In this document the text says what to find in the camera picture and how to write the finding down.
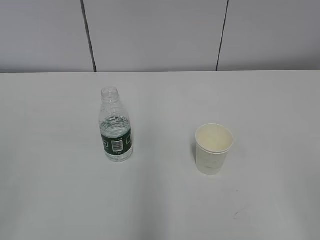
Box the clear water bottle green label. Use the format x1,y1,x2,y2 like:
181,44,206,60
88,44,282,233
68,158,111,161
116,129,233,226
98,86,133,163

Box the white paper cup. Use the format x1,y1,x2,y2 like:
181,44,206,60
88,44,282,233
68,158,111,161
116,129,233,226
195,123,234,176

